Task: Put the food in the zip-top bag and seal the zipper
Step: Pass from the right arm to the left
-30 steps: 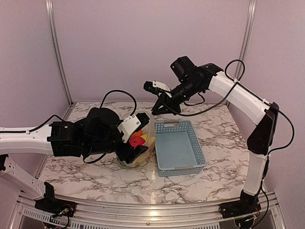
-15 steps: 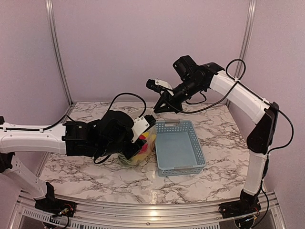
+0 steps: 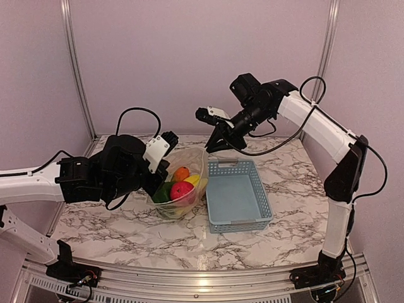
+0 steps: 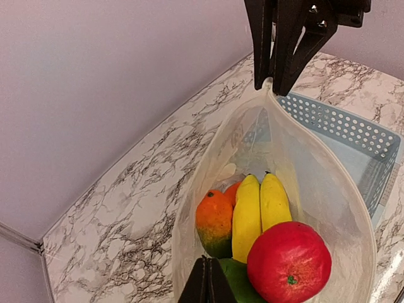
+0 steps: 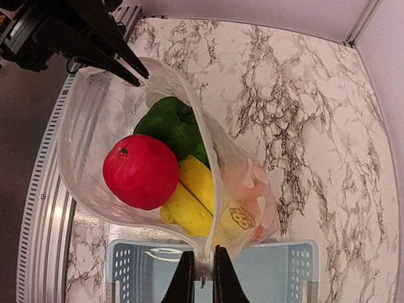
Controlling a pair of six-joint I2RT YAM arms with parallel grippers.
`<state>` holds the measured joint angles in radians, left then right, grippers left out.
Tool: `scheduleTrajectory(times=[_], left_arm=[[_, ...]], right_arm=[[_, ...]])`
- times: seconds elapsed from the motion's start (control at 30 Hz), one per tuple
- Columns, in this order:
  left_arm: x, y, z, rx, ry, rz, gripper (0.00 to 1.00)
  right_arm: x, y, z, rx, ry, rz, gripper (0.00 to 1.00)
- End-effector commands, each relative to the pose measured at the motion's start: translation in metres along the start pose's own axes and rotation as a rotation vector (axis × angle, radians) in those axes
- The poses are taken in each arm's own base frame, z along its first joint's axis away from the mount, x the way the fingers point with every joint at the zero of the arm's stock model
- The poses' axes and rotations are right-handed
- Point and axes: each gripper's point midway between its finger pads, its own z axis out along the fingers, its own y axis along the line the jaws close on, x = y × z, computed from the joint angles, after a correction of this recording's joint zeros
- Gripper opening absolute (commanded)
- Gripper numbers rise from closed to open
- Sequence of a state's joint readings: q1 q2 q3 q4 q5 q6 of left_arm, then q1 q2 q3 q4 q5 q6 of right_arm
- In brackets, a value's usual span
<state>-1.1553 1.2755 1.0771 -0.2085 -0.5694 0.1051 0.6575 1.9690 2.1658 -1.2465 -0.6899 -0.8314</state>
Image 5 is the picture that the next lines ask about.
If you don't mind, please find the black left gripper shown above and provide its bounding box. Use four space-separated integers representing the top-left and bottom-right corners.
1 1 149 86

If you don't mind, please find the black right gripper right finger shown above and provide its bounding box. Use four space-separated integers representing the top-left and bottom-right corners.
213 245 249 303

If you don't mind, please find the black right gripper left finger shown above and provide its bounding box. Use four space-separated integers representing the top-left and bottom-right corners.
161 251 195 303

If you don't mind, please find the yellow toy banana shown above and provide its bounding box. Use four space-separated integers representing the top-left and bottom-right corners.
160 155 215 237

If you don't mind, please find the orange toy orange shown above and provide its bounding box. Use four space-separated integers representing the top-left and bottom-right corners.
243 177 277 241

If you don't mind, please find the green toy bell pepper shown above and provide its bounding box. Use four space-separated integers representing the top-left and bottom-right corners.
134 97 210 167

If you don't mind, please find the red toy apple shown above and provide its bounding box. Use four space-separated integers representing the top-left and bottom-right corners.
102 134 179 211

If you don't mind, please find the clear zip top bag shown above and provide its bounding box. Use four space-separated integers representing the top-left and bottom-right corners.
57 57 280 277

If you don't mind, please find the grey plastic basket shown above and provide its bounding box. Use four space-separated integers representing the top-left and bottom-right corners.
105 239 319 302

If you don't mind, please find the aluminium front rail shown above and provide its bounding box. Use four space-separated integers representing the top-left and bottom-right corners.
16 73 111 302

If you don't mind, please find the left aluminium frame post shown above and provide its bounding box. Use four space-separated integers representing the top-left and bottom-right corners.
343 0 383 48

